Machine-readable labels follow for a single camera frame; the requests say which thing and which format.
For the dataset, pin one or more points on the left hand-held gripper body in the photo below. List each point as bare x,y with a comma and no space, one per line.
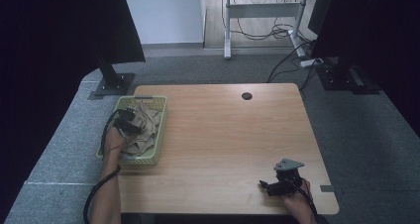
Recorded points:
127,123

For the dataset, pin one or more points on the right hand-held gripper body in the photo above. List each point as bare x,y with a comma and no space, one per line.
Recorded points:
289,181

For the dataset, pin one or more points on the beige shorts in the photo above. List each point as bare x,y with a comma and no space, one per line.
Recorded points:
148,128

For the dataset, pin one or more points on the green plastic basket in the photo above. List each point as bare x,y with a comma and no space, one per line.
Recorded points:
160,134

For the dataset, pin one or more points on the person's right hand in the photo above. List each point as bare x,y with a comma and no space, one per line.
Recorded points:
300,201

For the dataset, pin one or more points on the person's left hand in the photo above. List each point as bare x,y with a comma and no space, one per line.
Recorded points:
115,143

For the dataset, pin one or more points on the grey tape piece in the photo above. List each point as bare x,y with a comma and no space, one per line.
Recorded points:
327,188

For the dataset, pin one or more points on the black metal stand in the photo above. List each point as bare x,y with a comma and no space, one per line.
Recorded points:
114,82

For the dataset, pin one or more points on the large black curtain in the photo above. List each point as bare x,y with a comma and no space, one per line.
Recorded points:
49,68

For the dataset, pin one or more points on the white power strip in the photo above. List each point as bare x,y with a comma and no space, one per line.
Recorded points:
310,62

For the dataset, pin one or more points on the black curtain with stand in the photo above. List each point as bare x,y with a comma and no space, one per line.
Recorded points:
379,35

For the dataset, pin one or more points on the black monitor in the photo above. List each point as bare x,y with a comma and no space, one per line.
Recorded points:
318,9

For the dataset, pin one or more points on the black stand base plate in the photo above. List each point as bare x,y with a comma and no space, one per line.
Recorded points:
343,80

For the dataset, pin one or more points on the white desk frame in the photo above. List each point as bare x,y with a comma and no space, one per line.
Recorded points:
261,11

